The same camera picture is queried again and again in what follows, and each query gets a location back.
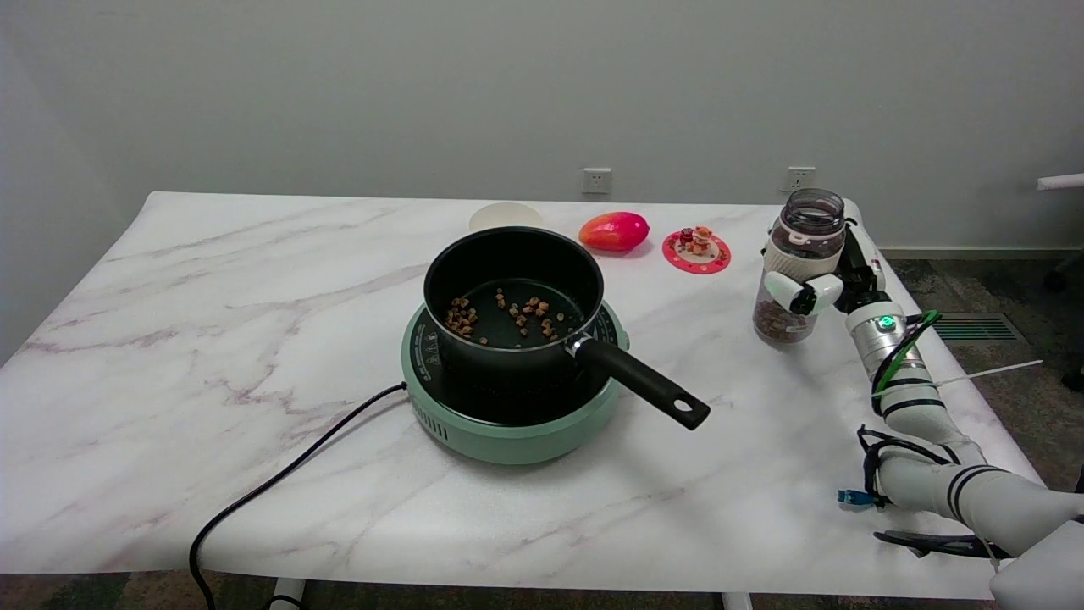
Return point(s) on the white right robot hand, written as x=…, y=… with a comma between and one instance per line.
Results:
x=864, y=267

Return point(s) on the clear bottle with nuts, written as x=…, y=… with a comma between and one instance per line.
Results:
x=800, y=227

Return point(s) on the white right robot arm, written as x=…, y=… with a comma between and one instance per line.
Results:
x=910, y=415

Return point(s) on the floor vent grille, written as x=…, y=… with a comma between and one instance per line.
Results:
x=978, y=328

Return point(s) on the pink plate with snacks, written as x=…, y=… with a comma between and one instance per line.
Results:
x=711, y=261

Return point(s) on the white zip tie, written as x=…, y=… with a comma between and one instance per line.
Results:
x=991, y=373

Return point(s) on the small toy food pile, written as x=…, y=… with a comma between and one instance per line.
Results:
x=696, y=241

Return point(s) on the white pipe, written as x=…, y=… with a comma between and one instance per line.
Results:
x=1063, y=180

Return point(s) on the red pink mango toy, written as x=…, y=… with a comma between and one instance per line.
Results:
x=614, y=231

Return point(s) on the brown nut pieces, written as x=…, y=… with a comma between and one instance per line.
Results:
x=521, y=309

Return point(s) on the white table leg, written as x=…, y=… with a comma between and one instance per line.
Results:
x=737, y=601
x=288, y=595

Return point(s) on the white round lid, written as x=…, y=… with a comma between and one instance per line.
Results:
x=504, y=216

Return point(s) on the green induction cooker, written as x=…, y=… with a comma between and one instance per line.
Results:
x=508, y=442

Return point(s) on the white wall socket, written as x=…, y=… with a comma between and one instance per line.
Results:
x=596, y=180
x=801, y=179

